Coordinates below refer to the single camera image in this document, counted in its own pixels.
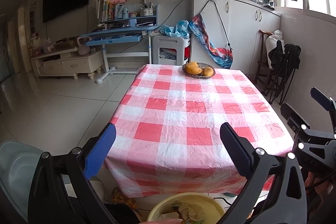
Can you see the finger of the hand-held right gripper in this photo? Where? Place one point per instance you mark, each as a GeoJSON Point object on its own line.
{"type": "Point", "coordinates": [320, 98]}
{"type": "Point", "coordinates": [315, 155]}

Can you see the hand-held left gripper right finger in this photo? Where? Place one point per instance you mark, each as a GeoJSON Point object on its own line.
{"type": "Point", "coordinates": [236, 153]}

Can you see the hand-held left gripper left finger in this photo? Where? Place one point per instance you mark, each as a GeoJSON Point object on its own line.
{"type": "Point", "coordinates": [101, 150]}

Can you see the yellow plastic basin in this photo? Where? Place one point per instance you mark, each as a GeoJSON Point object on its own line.
{"type": "Point", "coordinates": [162, 207]}

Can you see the person's right hand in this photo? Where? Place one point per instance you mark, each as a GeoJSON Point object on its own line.
{"type": "Point", "coordinates": [312, 178]}

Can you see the black folding chair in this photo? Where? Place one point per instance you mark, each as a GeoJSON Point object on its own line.
{"type": "Point", "coordinates": [288, 58]}

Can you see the yellow patterned cloth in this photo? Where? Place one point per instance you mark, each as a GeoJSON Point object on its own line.
{"type": "Point", "coordinates": [120, 197]}

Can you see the red white checkered tablecloth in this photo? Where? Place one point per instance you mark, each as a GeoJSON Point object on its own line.
{"type": "Point", "coordinates": [183, 113]}

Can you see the wooden chair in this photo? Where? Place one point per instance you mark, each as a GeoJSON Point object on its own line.
{"type": "Point", "coordinates": [260, 66]}

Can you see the white sack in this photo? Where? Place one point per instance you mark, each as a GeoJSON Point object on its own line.
{"type": "Point", "coordinates": [273, 40]}

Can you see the glass fruit bowl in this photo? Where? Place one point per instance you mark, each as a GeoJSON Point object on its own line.
{"type": "Point", "coordinates": [198, 76]}

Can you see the round orange fruit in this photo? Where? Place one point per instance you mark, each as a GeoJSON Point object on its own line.
{"type": "Point", "coordinates": [207, 71]}

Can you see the light blue plastic stool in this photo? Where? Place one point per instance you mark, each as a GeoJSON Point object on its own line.
{"type": "Point", "coordinates": [15, 174]}

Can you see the cream television cabinet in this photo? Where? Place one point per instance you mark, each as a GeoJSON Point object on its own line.
{"type": "Point", "coordinates": [71, 64]}

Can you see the yellow mango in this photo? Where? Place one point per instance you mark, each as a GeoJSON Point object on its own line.
{"type": "Point", "coordinates": [194, 64]}
{"type": "Point", "coordinates": [193, 69]}

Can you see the white cabinet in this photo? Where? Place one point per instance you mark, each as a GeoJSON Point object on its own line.
{"type": "Point", "coordinates": [244, 37]}

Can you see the pink kettlebell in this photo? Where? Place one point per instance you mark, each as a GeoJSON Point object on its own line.
{"type": "Point", "coordinates": [84, 49]}

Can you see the grey sneakers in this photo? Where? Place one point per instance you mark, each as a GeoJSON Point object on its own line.
{"type": "Point", "coordinates": [267, 3]}

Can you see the blue study desk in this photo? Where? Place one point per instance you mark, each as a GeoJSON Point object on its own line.
{"type": "Point", "coordinates": [118, 36]}

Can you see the clear plastic bag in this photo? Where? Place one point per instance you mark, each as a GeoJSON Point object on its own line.
{"type": "Point", "coordinates": [42, 47]}

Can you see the blue plastic bag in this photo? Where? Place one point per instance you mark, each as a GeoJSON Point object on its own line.
{"type": "Point", "coordinates": [174, 29]}

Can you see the row of books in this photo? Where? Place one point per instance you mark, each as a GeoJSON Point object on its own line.
{"type": "Point", "coordinates": [105, 10]}

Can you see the white pen cup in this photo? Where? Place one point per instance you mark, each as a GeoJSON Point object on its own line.
{"type": "Point", "coordinates": [147, 12]}

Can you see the pink plush toy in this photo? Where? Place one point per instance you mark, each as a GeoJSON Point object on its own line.
{"type": "Point", "coordinates": [118, 1]}

